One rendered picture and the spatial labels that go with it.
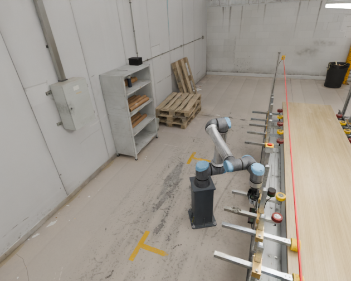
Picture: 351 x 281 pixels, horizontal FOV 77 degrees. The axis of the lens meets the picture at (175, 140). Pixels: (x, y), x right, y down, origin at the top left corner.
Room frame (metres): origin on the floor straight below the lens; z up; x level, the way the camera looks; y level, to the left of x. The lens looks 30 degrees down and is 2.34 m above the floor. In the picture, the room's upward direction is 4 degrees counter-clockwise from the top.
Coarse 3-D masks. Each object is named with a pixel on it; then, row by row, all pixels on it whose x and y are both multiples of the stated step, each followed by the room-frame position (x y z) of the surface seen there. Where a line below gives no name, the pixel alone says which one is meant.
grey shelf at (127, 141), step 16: (128, 64) 4.23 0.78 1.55; (144, 64) 4.14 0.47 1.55; (112, 80) 3.44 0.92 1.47; (144, 80) 4.15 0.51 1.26; (112, 96) 3.46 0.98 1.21; (128, 96) 4.14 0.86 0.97; (112, 112) 3.49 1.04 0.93; (128, 112) 3.35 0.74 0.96; (144, 112) 4.27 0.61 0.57; (112, 128) 3.52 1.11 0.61; (128, 128) 3.38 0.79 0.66; (144, 128) 4.29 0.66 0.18; (128, 144) 3.40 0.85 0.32; (144, 144) 3.68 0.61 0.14
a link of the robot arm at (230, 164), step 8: (216, 120) 1.86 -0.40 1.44; (208, 128) 1.78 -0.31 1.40; (216, 128) 1.77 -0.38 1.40; (216, 136) 1.63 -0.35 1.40; (216, 144) 1.56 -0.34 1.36; (224, 144) 1.51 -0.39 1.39; (224, 152) 1.43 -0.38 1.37; (224, 160) 1.37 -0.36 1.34; (232, 160) 1.32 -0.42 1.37; (240, 160) 1.32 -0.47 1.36; (232, 168) 1.27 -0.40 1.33; (240, 168) 1.28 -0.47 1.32
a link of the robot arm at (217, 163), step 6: (222, 120) 1.86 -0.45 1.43; (228, 120) 1.86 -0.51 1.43; (222, 126) 1.84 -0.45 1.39; (228, 126) 1.84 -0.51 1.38; (222, 132) 1.85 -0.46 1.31; (216, 150) 1.91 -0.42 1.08; (216, 156) 1.91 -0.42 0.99; (210, 162) 2.01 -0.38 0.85; (216, 162) 1.92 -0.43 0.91; (222, 162) 1.93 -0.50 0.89; (216, 168) 1.91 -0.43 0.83; (222, 168) 1.92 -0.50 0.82; (216, 174) 1.91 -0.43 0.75
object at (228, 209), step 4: (224, 208) 1.32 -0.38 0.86; (228, 208) 1.32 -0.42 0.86; (232, 212) 1.29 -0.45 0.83; (236, 212) 1.28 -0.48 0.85; (240, 212) 1.27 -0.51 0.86; (244, 212) 1.26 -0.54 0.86; (248, 212) 1.26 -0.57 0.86; (248, 216) 1.24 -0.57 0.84; (252, 216) 1.23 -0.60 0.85; (256, 216) 1.22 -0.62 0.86; (268, 220) 1.18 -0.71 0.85; (276, 224) 1.15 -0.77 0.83
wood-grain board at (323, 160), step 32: (288, 128) 2.59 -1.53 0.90; (320, 128) 2.54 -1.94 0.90; (288, 160) 1.89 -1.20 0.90; (320, 160) 1.85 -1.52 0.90; (288, 192) 1.42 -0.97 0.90; (320, 192) 1.39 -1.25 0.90; (288, 224) 1.09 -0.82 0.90; (320, 224) 1.07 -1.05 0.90; (288, 256) 0.84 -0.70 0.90; (320, 256) 0.83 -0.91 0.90
